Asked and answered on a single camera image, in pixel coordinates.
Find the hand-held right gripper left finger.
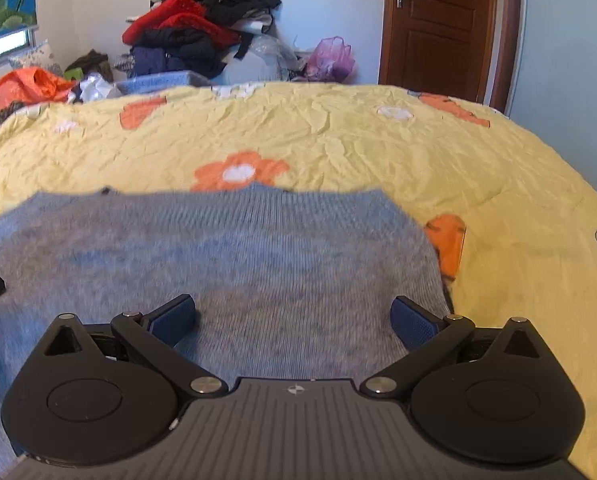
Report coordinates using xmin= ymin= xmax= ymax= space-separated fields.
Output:
xmin=26 ymin=295 xmax=229 ymax=401

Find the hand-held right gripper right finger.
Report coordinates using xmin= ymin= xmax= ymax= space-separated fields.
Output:
xmin=359 ymin=296 xmax=571 ymax=401

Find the grey sweater with navy sleeves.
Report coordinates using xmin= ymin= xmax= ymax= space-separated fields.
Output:
xmin=0 ymin=182 xmax=454 ymax=480

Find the pile of clothes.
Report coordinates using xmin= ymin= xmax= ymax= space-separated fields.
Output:
xmin=114 ymin=0 xmax=283 ymax=81

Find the yellow printed blanket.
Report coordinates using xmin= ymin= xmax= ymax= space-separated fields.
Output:
xmin=0 ymin=82 xmax=597 ymax=480

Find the orange plastic bag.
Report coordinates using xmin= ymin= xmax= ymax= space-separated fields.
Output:
xmin=0 ymin=66 xmax=76 ymax=116

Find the white crumpled bag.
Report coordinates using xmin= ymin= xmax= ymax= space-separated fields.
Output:
xmin=68 ymin=72 xmax=124 ymax=105

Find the floral pillow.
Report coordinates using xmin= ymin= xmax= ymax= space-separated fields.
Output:
xmin=8 ymin=40 xmax=64 ymax=76

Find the light blue folded towel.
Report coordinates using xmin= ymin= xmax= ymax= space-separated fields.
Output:
xmin=114 ymin=70 xmax=212 ymax=96

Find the window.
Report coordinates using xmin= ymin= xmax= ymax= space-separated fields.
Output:
xmin=0 ymin=27 xmax=36 ymax=68

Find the dark brown cloth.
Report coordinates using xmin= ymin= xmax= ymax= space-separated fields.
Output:
xmin=64 ymin=50 xmax=114 ymax=83

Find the clear plastic bag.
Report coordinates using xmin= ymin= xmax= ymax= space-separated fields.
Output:
xmin=213 ymin=35 xmax=304 ymax=86

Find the pink plastic bag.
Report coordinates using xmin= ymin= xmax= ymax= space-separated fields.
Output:
xmin=305 ymin=36 xmax=355 ymax=82

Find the brown wooden door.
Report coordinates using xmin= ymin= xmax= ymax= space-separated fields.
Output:
xmin=378 ymin=0 xmax=499 ymax=103

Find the brown door frame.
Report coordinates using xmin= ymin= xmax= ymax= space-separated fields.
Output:
xmin=478 ymin=0 xmax=526 ymax=116

